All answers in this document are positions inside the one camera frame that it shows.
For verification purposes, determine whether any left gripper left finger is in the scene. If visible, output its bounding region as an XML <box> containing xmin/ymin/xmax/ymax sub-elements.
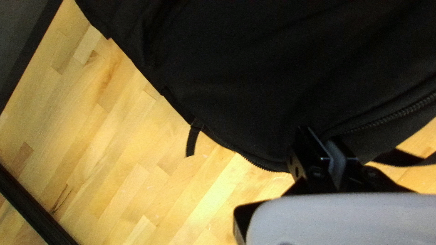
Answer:
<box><xmin>233</xmin><ymin>126</ymin><xmax>332</xmax><ymax>245</ymax></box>

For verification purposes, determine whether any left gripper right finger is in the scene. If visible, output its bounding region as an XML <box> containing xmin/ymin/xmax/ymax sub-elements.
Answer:
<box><xmin>325</xmin><ymin>139</ymin><xmax>413</xmax><ymax>194</ymax></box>

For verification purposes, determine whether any black backpack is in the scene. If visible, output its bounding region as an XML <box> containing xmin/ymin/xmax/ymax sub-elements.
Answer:
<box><xmin>74</xmin><ymin>0</ymin><xmax>436</xmax><ymax>173</ymax></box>

